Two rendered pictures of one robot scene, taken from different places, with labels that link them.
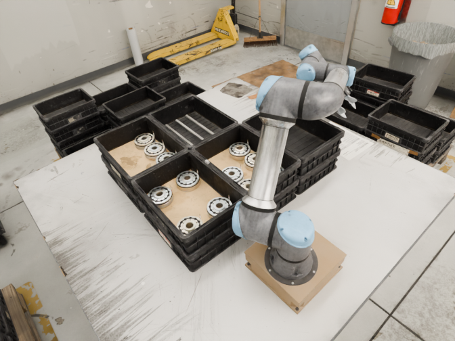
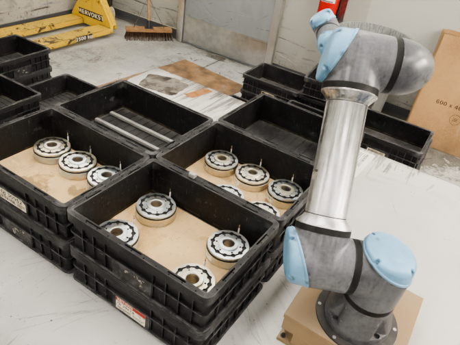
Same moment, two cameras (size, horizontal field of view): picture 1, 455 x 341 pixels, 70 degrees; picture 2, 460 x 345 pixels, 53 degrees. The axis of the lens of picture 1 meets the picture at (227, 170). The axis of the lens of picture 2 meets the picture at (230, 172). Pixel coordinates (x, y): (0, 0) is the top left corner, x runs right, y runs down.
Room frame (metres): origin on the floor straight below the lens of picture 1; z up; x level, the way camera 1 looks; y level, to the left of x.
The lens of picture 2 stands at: (0.14, 0.42, 1.62)
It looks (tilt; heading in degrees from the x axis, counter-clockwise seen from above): 34 degrees down; 334
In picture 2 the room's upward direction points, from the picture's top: 9 degrees clockwise
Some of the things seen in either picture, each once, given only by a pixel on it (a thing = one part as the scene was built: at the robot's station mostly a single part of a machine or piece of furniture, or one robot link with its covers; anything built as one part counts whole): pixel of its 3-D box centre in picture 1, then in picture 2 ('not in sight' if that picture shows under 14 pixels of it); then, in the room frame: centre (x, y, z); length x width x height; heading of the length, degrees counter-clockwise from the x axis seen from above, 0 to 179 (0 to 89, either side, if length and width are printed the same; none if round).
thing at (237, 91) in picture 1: (235, 88); (162, 83); (2.09, -0.10, 0.71); 0.22 x 0.19 x 0.01; 38
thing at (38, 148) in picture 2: (144, 139); (52, 146); (1.36, 0.41, 0.86); 0.10 x 0.10 x 0.01
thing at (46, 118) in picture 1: (74, 126); not in sight; (2.32, 1.23, 0.37); 0.40 x 0.30 x 0.45; 128
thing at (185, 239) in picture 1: (187, 190); (175, 220); (0.91, 0.16, 0.92); 0.40 x 0.30 x 0.02; 36
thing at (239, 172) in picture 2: (255, 160); (252, 174); (1.13, -0.13, 0.86); 0.10 x 0.10 x 0.01
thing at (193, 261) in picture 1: (192, 216); (171, 267); (0.91, 0.16, 0.76); 0.40 x 0.30 x 0.12; 36
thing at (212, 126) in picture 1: (193, 128); (135, 129); (1.41, 0.16, 0.87); 0.40 x 0.30 x 0.11; 36
